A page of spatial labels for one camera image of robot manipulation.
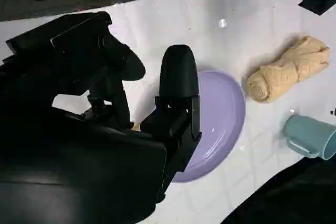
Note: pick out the pale green mug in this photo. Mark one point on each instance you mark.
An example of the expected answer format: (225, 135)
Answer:
(304, 132)

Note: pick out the beige towel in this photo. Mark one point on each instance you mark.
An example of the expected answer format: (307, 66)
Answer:
(286, 69)

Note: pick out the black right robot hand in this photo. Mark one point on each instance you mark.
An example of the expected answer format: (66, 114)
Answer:
(65, 155)

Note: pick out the lilac plate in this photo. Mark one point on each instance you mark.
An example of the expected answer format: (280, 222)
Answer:
(223, 108)

